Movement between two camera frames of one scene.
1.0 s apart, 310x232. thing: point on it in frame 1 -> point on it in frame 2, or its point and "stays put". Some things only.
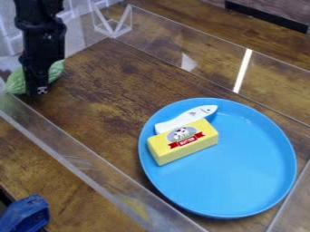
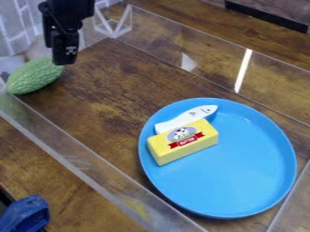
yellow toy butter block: [181, 141] stays put
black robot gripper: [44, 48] -> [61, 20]
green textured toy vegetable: [16, 85] stays put
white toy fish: [185, 118] stays put
